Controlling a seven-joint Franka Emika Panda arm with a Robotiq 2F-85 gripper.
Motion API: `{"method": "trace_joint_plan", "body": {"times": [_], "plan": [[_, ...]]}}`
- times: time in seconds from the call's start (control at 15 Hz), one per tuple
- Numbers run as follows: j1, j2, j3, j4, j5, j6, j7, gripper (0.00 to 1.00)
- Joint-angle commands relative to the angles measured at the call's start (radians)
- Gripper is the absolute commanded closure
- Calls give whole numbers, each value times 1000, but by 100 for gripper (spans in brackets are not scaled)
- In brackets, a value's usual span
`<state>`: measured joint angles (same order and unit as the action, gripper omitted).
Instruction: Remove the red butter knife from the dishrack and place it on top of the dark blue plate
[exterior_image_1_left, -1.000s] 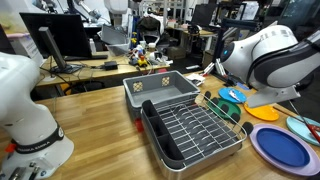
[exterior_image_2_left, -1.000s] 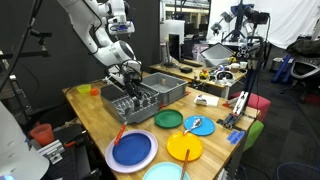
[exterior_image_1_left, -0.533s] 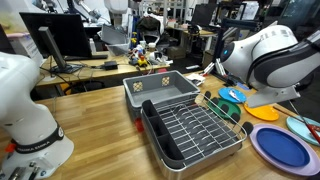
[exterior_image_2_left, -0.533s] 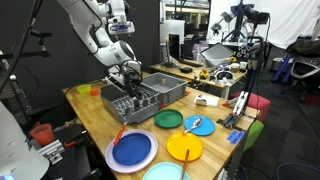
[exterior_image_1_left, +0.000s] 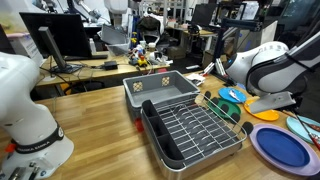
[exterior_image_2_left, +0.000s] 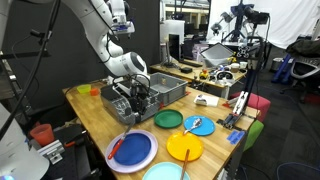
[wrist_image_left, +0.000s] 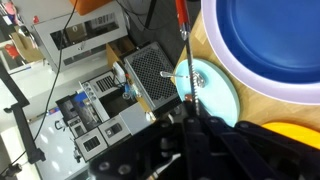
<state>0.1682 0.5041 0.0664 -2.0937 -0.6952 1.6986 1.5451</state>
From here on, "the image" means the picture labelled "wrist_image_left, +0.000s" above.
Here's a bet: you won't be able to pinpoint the black metal frame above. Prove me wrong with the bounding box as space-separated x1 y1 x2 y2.
0 61 47 178

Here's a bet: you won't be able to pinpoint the silver electronics boxes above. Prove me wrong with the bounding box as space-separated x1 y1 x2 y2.
54 69 158 164

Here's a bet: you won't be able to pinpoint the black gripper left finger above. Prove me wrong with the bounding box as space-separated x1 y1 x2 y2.
89 114 209 180

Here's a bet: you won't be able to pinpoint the yellow plate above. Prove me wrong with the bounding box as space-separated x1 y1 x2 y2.
261 121 320 151

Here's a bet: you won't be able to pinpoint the thin black cable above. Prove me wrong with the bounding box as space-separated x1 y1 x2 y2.
0 0 79 176

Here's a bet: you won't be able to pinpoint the mint plate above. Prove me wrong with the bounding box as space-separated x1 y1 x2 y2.
173 57 241 128

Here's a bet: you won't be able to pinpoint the black mesh box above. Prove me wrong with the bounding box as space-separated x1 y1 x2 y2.
123 41 184 113

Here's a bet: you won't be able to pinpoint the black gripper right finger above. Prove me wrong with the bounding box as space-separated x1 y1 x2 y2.
200 115 320 180

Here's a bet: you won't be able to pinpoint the small metal teaspoon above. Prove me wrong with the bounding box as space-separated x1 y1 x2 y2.
159 70 206 88

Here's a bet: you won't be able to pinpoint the red handled butter knife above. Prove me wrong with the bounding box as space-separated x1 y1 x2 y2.
174 0 203 116

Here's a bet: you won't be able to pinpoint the lavender plate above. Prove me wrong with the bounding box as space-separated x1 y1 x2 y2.
200 0 320 106

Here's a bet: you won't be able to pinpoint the orange plastic item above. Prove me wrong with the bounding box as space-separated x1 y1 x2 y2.
68 0 114 16

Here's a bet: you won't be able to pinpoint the dark blue plate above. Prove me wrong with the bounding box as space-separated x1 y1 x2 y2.
215 0 320 84

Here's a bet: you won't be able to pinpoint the red plastic cup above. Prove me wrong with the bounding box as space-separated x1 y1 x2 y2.
3 43 20 60

